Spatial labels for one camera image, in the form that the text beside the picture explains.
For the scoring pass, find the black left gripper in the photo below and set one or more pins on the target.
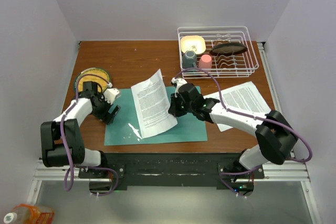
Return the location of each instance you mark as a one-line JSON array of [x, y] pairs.
[[106, 117]]

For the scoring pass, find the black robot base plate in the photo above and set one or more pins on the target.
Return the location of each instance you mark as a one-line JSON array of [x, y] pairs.
[[123, 170]]

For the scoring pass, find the grey-blue mug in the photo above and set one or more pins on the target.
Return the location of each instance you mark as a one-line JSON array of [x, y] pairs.
[[189, 59]]

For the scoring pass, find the metal folder clip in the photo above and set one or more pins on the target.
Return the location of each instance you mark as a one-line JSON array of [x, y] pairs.
[[136, 132]]

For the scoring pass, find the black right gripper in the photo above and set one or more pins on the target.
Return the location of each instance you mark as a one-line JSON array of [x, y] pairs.
[[173, 110]]

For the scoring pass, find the pink cup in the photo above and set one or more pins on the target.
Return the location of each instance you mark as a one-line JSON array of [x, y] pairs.
[[205, 62]]

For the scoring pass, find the round woven yellow coaster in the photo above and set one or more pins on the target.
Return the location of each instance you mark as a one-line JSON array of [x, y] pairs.
[[98, 75]]

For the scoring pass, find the cream square bowl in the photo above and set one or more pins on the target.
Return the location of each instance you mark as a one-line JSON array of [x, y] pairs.
[[193, 43]]

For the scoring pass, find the white wire dish rack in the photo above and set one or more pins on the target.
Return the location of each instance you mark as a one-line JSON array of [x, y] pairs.
[[235, 66]]

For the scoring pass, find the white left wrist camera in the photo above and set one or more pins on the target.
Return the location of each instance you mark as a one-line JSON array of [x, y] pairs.
[[111, 94]]

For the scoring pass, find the dark brown oval plate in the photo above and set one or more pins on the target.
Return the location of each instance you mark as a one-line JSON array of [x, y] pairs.
[[228, 49]]

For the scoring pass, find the orange drink bottle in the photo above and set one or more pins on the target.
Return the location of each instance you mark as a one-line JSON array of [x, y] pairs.
[[25, 213]]

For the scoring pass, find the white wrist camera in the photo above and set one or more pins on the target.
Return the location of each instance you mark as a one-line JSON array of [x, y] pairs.
[[111, 94], [177, 83]]

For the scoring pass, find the printed paper stack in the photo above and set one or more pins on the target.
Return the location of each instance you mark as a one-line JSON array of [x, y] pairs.
[[245, 96]]

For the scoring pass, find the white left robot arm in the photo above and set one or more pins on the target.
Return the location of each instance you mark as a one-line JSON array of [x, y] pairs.
[[89, 101]]

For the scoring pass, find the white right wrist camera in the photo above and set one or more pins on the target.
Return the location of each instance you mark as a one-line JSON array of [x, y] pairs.
[[177, 83]]

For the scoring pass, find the printed white paper sheet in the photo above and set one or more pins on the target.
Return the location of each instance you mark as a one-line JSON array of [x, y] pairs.
[[151, 105]]

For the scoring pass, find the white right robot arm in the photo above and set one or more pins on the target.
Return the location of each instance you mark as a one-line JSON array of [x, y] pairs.
[[273, 133]]

